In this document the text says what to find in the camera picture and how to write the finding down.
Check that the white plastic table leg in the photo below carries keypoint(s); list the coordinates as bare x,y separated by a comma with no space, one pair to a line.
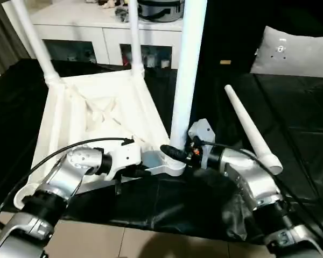
188,67
136,40
250,123
37,40

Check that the white plastic table top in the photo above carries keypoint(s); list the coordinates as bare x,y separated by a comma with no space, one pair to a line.
83,107

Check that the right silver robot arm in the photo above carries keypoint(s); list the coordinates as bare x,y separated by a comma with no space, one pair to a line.
253,177

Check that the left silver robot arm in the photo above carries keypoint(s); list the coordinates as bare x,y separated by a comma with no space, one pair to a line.
56,182

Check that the white cup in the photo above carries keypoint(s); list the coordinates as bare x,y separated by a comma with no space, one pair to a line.
164,63

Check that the red bottle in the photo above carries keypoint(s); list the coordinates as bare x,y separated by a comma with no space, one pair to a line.
126,57

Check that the black work surface mat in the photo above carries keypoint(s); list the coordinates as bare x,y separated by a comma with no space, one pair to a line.
298,113

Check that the black cabinet with orange label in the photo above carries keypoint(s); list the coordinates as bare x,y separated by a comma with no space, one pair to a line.
231,32

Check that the grey pillow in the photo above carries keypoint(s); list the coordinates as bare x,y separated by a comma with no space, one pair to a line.
293,56

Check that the black tangled item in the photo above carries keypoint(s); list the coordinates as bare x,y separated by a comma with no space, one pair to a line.
122,13

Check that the white sideboard with glass doors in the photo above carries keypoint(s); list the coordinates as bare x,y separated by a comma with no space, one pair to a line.
70,32

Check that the grey curtain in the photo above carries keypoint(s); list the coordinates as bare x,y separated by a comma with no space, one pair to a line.
8,32

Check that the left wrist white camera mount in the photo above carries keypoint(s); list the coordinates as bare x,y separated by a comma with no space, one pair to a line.
126,156

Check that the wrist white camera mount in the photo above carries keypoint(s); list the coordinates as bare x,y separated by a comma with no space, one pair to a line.
203,131
126,156

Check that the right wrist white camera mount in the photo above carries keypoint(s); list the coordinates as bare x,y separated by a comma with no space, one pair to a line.
203,131

